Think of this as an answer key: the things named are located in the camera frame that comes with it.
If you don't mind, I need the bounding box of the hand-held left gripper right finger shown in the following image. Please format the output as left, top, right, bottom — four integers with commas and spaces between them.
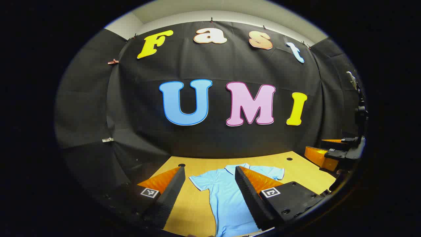
235, 166, 325, 231

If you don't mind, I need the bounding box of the light blue T-shirt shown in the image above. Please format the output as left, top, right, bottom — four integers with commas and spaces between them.
188, 163, 285, 237

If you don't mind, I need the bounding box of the black backdrop cloth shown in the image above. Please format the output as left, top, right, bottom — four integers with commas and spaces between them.
54, 20, 365, 198

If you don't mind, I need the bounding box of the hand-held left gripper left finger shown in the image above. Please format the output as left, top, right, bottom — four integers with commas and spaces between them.
99, 166, 186, 229

